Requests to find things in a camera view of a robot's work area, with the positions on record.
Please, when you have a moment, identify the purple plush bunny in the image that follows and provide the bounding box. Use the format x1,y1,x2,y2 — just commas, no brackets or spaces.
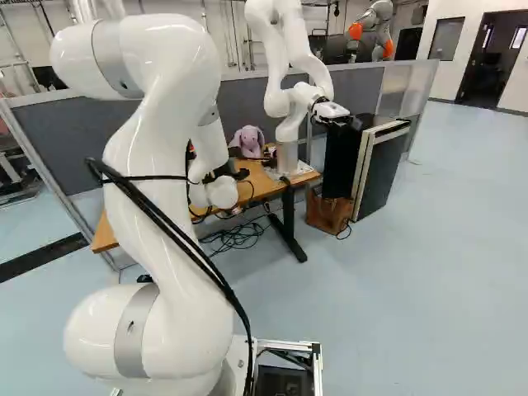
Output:
229,125,266,160

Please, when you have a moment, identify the brown cardboard box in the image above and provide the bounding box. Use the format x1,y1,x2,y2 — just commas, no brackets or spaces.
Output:
304,189,356,237

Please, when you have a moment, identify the wooden table with black legs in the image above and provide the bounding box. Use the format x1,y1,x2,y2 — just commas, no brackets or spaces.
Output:
90,142,323,264

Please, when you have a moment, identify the grey office partition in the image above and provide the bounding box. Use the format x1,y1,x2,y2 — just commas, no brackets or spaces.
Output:
0,59,441,198

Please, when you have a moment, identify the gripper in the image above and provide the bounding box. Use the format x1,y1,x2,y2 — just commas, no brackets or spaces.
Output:
212,162,252,182

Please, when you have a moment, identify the grey and orange robot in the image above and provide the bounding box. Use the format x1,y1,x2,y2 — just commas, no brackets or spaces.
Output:
343,0,397,64

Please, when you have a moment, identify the black floor cable bundle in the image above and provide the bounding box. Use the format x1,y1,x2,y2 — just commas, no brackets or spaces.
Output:
196,200,282,255

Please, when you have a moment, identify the white robot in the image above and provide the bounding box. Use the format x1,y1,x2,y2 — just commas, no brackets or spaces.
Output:
243,0,365,177

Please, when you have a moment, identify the black panel with pale frame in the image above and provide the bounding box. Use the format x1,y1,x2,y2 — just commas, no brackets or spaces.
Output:
352,118,413,224

